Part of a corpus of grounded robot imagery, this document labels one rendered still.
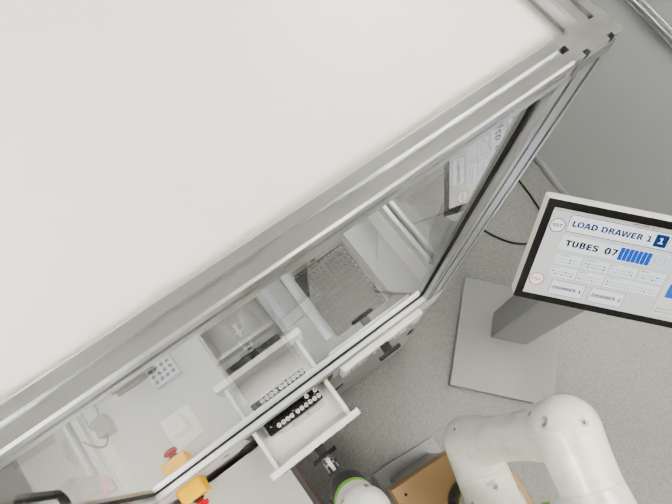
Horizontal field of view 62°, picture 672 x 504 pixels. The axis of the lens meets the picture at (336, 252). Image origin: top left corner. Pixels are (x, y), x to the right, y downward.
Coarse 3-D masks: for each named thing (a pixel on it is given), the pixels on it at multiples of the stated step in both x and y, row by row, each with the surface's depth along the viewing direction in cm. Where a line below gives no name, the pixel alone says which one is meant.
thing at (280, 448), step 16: (320, 384) 163; (320, 400) 162; (336, 400) 158; (320, 416) 160; (336, 416) 160; (256, 432) 154; (288, 432) 158; (304, 432) 159; (320, 432) 159; (272, 448) 157; (288, 448) 157; (272, 464) 150
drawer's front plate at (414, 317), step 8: (416, 312) 162; (408, 320) 161; (416, 320) 168; (392, 328) 160; (400, 328) 160; (384, 336) 159; (392, 336) 160; (376, 344) 158; (360, 352) 158; (368, 352) 158; (376, 352) 168; (352, 360) 157; (360, 360) 157; (344, 368) 156; (352, 368) 161; (344, 376) 165
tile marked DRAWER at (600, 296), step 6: (594, 288) 156; (594, 294) 157; (600, 294) 156; (606, 294) 156; (612, 294) 156; (618, 294) 155; (624, 294) 155; (588, 300) 158; (594, 300) 157; (600, 300) 157; (606, 300) 157; (612, 300) 157; (618, 300) 156; (612, 306) 158; (618, 306) 157
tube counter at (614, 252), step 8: (608, 248) 149; (616, 248) 149; (624, 248) 149; (632, 248) 148; (608, 256) 151; (616, 256) 150; (624, 256) 150; (632, 256) 150; (640, 256) 149; (648, 256) 149; (656, 256) 148; (664, 256) 148; (640, 264) 150; (648, 264) 150; (656, 264) 150; (664, 264) 149
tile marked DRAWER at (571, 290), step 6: (552, 282) 157; (558, 282) 156; (564, 282) 156; (552, 288) 158; (558, 288) 157; (564, 288) 157; (570, 288) 157; (576, 288) 157; (582, 288) 156; (558, 294) 158; (564, 294) 158; (570, 294) 158; (576, 294) 157; (582, 294) 157
